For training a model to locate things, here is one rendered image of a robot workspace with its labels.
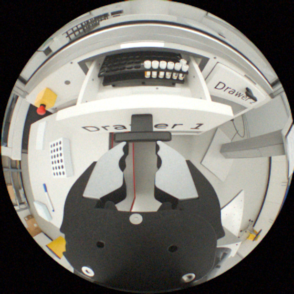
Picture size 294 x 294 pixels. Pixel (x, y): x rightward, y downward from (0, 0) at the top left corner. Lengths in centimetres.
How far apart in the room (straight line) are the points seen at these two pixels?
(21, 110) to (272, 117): 245
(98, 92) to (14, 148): 70
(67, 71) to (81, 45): 9
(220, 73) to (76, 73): 35
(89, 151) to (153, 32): 34
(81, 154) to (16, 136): 62
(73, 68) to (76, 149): 24
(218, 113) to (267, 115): 162
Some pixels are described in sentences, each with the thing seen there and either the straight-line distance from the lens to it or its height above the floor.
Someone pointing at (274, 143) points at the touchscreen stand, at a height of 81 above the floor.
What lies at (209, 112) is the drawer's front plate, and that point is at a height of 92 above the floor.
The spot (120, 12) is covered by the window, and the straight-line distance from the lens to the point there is 22.
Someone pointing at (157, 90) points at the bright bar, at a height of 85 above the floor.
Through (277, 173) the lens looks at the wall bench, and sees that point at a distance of 308.
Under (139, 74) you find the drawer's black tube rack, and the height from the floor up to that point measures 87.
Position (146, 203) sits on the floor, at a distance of 114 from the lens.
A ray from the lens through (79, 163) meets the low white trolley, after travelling 35.
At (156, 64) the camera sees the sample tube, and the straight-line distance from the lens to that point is 20.
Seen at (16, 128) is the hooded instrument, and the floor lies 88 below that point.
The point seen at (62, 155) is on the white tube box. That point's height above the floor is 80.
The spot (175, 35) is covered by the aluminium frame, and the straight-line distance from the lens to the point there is 22.
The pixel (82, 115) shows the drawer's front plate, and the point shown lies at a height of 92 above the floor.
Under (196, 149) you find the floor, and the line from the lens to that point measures 116.
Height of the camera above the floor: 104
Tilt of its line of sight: 84 degrees down
